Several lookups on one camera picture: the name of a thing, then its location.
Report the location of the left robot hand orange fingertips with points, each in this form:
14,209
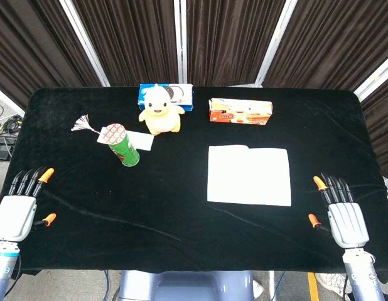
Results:
15,216

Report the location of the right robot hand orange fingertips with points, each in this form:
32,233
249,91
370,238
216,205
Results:
348,224

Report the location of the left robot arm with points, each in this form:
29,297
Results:
2,269

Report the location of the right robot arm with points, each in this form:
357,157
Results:
362,276

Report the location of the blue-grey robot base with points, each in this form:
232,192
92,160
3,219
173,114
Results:
187,287

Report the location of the white sneaker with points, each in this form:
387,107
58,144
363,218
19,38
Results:
333,282

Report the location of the yellow floor tape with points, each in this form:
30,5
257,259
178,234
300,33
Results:
312,287

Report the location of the brown pleated curtain panel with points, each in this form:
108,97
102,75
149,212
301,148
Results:
30,47
332,40
228,37
380,125
131,37

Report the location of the green chips can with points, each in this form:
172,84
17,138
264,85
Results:
126,152

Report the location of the black velvet tablecloth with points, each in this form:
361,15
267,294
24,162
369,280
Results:
150,203

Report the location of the orange biscuit box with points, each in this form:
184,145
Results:
241,113

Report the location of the yellow plush duck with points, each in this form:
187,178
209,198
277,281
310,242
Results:
161,117

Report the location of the blue cookie box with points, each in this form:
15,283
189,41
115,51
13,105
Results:
185,94

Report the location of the white partition frame post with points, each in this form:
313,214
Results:
84,42
374,76
180,40
275,40

